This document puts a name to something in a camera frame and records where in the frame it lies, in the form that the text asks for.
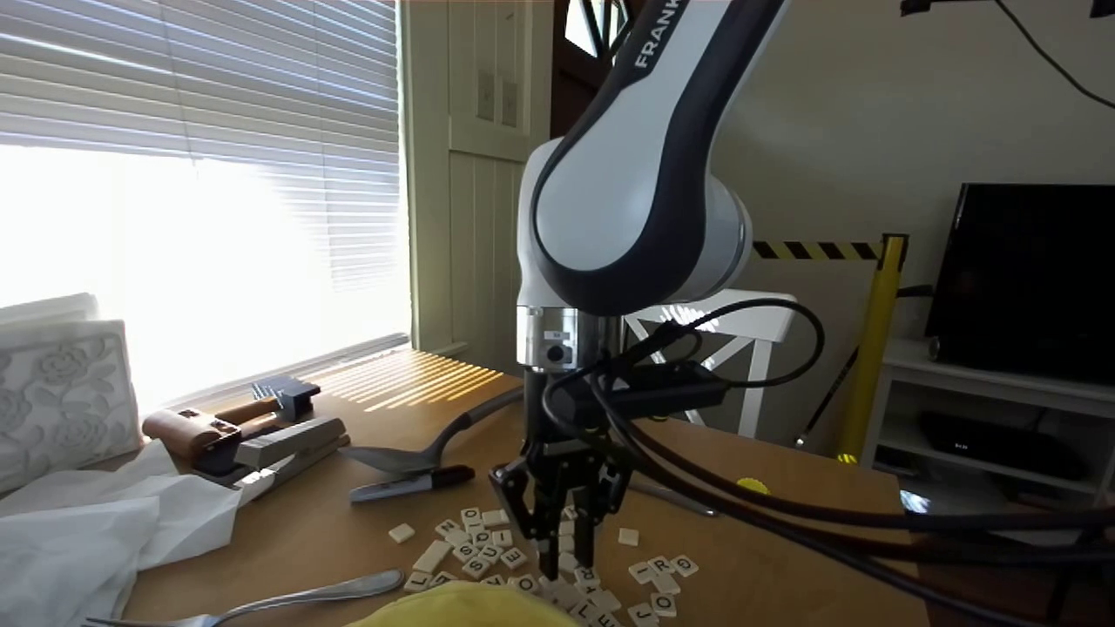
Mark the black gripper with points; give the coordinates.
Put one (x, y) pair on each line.
(560, 470)

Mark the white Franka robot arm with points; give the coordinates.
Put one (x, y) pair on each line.
(613, 216)

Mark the yellow banana purse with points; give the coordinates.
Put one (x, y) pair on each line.
(467, 602)

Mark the black spatula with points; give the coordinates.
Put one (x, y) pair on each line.
(418, 470)

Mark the small yellow bottle cap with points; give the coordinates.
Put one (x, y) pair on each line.
(753, 484)

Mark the white wooden chair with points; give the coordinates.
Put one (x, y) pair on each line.
(734, 324)

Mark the small black blue device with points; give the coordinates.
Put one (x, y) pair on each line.
(289, 396)

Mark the grey stapler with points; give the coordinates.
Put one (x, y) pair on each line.
(280, 455)

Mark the white tv stand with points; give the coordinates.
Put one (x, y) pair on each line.
(975, 439)

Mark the white window blinds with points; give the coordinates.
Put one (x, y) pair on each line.
(220, 176)

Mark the crumpled white plastic bag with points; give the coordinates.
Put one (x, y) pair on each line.
(73, 542)

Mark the black tv screen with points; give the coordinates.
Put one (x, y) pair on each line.
(1029, 281)

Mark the brown wooden handle tool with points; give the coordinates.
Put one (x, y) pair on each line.
(207, 439)

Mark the yellow black barrier post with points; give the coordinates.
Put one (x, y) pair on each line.
(828, 407)

